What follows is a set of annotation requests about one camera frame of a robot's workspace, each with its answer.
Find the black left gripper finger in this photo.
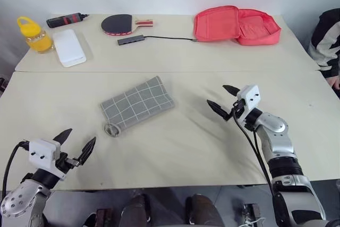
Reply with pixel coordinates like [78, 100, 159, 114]
[79, 136, 97, 165]
[52, 128, 73, 147]

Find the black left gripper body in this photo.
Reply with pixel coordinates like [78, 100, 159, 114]
[54, 152, 81, 173]

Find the dark rounded shape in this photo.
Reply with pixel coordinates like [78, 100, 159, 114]
[184, 193, 225, 227]
[118, 193, 153, 227]

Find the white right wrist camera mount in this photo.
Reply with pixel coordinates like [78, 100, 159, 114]
[235, 84, 260, 127]

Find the black red table tennis paddle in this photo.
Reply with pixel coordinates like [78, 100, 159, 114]
[100, 13, 155, 37]

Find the grey checked fabric pouch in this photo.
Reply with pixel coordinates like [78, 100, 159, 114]
[99, 75, 176, 138]

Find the person in black white jacket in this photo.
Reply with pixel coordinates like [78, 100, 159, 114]
[307, 8, 340, 79]

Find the grey usb hub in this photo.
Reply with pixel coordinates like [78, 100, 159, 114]
[117, 34, 146, 46]

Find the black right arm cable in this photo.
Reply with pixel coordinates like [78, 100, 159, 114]
[231, 108, 280, 213]

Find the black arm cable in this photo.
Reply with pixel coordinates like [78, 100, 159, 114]
[231, 108, 280, 213]
[2, 140, 30, 199]

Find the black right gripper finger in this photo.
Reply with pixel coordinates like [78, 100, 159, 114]
[206, 99, 232, 122]
[222, 85, 241, 96]

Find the yellow lidded plastic jar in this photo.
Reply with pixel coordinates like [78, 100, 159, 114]
[16, 16, 55, 55]

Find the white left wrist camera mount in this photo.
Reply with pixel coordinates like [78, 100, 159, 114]
[28, 138, 67, 181]

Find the white rectangular box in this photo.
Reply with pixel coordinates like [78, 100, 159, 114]
[52, 28, 89, 68]

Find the black red marker pen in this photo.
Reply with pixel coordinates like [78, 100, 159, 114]
[46, 12, 90, 29]

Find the person's bare hand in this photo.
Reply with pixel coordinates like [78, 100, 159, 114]
[327, 75, 340, 90]

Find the black usb hub cable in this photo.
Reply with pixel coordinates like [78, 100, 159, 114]
[143, 35, 199, 43]

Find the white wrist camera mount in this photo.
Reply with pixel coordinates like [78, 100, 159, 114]
[235, 84, 260, 127]
[28, 138, 67, 181]

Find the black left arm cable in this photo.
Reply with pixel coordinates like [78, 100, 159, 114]
[2, 140, 30, 199]

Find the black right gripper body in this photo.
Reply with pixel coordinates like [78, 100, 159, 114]
[228, 99, 247, 119]

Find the open pink fabric pouch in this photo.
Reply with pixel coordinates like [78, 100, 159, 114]
[193, 5, 283, 46]

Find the thin white cable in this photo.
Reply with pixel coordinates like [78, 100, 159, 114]
[245, 216, 267, 226]

